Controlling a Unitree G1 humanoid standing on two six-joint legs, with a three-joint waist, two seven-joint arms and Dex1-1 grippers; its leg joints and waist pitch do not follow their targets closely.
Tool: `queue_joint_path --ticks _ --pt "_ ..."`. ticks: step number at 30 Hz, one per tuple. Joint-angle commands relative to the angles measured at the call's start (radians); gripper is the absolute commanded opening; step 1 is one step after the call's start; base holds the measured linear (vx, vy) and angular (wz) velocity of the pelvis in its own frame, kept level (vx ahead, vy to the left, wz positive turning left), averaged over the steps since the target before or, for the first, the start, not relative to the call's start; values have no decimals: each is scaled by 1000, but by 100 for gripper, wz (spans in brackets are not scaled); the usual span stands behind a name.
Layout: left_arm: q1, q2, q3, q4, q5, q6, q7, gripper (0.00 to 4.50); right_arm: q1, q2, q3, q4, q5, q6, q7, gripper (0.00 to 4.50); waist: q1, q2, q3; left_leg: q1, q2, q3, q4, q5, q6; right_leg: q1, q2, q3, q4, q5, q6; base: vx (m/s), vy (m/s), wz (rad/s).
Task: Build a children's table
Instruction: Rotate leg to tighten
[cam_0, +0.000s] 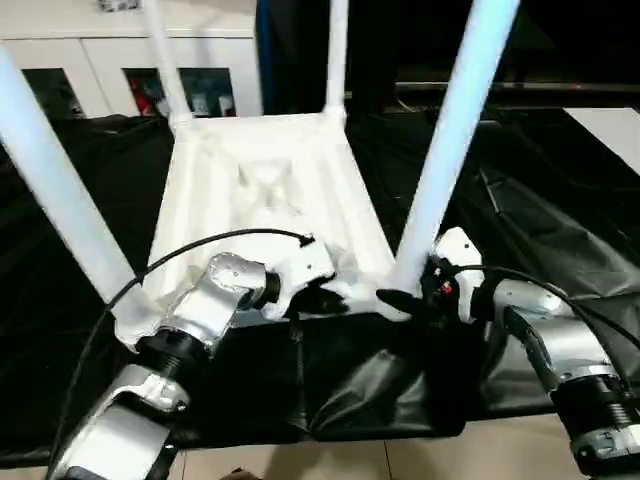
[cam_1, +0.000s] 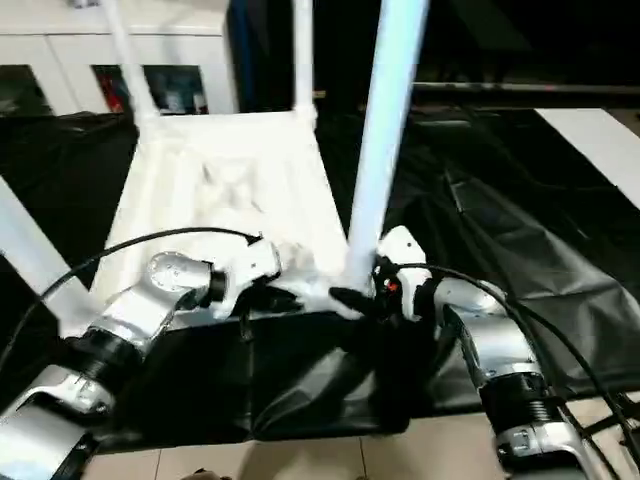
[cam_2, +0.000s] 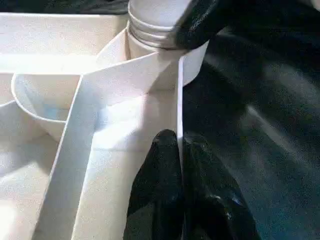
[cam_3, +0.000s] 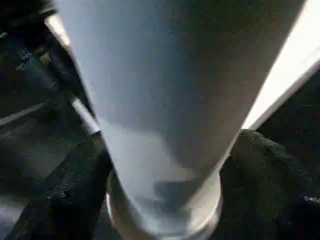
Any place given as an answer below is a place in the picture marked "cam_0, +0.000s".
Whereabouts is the white plastic table top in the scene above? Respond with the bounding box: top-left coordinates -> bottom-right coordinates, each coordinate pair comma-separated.
112,110 -> 416,354

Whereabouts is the white plastic table leg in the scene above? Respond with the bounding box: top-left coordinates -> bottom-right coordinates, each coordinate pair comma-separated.
0,43 -> 151,321
142,0 -> 196,126
392,0 -> 521,296
324,0 -> 350,121

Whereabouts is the black mat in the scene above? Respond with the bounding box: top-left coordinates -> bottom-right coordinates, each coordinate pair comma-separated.
0,107 -> 640,459

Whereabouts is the silver metal bar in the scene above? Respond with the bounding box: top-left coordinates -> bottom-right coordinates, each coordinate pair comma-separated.
397,82 -> 640,96

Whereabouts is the white flat board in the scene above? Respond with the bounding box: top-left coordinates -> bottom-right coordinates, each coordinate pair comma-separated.
562,106 -> 640,176

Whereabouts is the black case with yellow label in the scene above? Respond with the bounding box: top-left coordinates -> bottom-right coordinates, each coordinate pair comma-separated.
254,0 -> 416,116

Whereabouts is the red fire extinguisher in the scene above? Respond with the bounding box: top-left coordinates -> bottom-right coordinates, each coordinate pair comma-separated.
130,77 -> 154,117

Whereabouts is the white cabinet with windows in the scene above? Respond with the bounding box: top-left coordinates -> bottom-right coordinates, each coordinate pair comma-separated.
0,0 -> 264,119

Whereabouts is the small silver grey object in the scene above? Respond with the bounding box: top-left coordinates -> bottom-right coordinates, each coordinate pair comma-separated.
97,0 -> 146,14

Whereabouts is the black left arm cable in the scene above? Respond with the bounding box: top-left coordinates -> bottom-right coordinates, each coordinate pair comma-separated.
47,228 -> 316,471

